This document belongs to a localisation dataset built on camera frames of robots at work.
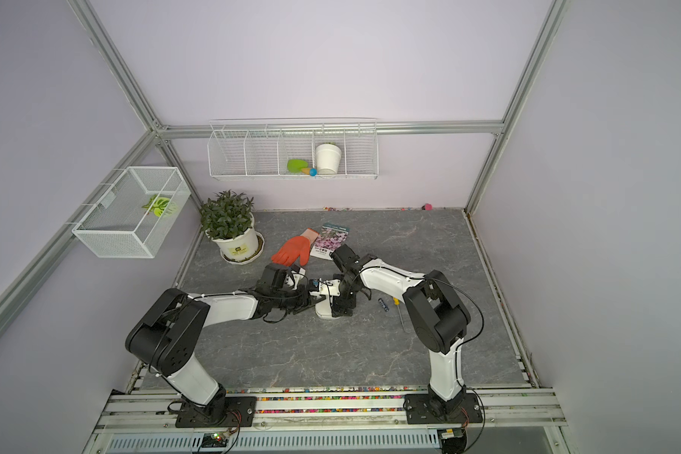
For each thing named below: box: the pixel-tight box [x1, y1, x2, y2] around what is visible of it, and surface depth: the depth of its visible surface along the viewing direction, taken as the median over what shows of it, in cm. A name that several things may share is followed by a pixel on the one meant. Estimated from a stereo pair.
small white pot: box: [315, 142, 343, 175], surface depth 95 cm
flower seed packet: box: [310, 223, 350, 262], surface depth 114 cm
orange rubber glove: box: [270, 227, 320, 267], surface depth 109 cm
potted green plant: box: [199, 189, 266, 265], surface depth 98 cm
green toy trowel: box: [286, 158, 319, 177], surface depth 102 cm
